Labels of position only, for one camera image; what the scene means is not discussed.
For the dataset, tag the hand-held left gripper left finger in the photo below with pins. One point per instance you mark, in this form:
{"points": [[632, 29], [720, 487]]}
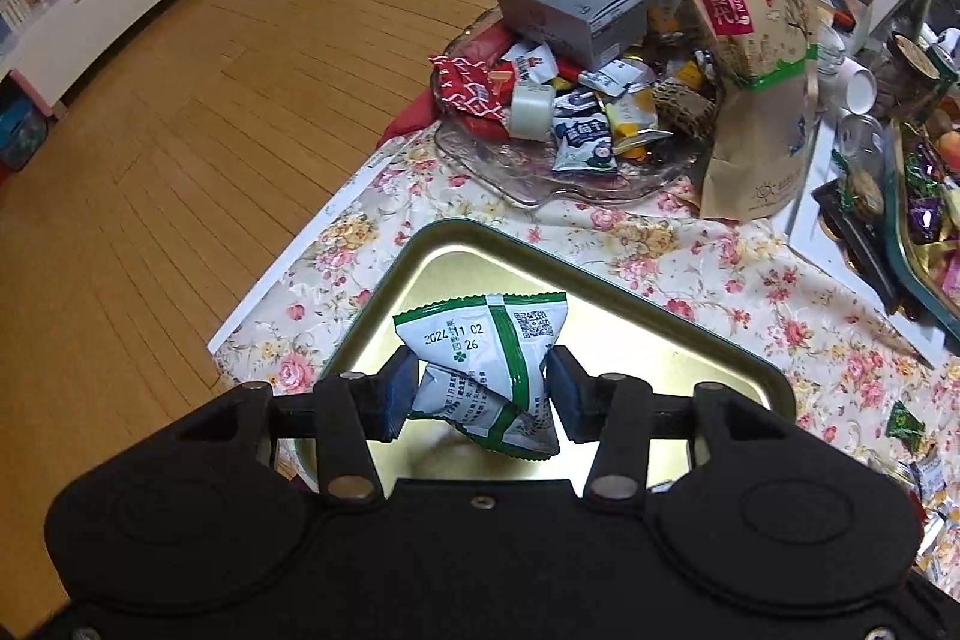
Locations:
{"points": [[401, 394]]}

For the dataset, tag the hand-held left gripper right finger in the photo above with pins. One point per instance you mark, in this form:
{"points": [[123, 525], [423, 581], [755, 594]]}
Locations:
{"points": [[564, 400]]}

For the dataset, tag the green white snack packet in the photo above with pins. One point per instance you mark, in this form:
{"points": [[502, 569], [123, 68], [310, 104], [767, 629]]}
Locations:
{"points": [[480, 347]]}

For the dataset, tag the small teal rimmed tin tray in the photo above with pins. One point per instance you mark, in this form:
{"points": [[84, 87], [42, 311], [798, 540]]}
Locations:
{"points": [[660, 347]]}

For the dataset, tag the green foil candy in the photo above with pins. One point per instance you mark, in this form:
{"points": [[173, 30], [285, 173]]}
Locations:
{"points": [[905, 420]]}

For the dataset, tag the floral tablecloth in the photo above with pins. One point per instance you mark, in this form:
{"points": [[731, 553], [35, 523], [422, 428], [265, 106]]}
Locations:
{"points": [[720, 265]]}

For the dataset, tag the clear glass dish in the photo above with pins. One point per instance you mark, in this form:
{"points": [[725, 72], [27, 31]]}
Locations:
{"points": [[517, 179]]}

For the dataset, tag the red cloth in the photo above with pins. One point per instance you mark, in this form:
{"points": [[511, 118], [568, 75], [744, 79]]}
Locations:
{"points": [[409, 119]]}

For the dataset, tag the pile of mixed snack packets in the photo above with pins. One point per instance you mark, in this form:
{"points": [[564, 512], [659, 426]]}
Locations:
{"points": [[600, 123]]}

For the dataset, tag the clear tape roll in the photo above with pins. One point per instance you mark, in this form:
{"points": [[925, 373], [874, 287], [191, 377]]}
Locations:
{"points": [[531, 114]]}

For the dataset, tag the red white patterned packet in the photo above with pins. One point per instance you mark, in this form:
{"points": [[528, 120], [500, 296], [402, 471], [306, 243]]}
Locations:
{"points": [[465, 85]]}

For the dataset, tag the brown paper snack bag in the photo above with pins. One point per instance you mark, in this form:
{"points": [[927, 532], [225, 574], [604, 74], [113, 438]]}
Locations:
{"points": [[757, 115]]}

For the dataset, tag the heap of loose candy wrappers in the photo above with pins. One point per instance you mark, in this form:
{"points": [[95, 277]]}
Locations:
{"points": [[937, 512]]}

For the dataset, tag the small glass jar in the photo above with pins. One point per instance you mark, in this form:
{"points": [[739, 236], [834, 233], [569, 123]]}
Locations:
{"points": [[859, 141]]}

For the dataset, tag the grey cardboard box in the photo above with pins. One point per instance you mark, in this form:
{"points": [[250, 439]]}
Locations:
{"points": [[570, 3]]}

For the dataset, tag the large teal rimmed tray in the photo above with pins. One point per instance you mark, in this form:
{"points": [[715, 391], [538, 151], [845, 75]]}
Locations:
{"points": [[926, 235]]}

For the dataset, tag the white paper cup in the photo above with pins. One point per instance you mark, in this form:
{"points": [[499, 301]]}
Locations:
{"points": [[859, 84]]}

